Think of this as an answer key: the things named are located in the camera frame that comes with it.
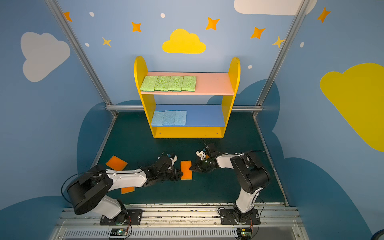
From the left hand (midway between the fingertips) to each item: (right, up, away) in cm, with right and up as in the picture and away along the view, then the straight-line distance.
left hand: (181, 172), depth 88 cm
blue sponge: (-17, +33, +11) cm, 39 cm away
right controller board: (+32, -25, -16) cm, 44 cm away
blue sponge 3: (-2, +34, +12) cm, 36 cm away
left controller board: (-29, -24, -17) cm, 41 cm away
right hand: (+6, +2, +2) cm, 7 cm away
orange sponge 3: (-29, -8, -7) cm, 31 cm away
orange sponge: (+4, -1, +1) cm, 4 cm away
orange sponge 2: (+15, +10, -2) cm, 18 cm away
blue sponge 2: (-9, +34, +11) cm, 37 cm away
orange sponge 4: (-42, +4, +6) cm, 43 cm away
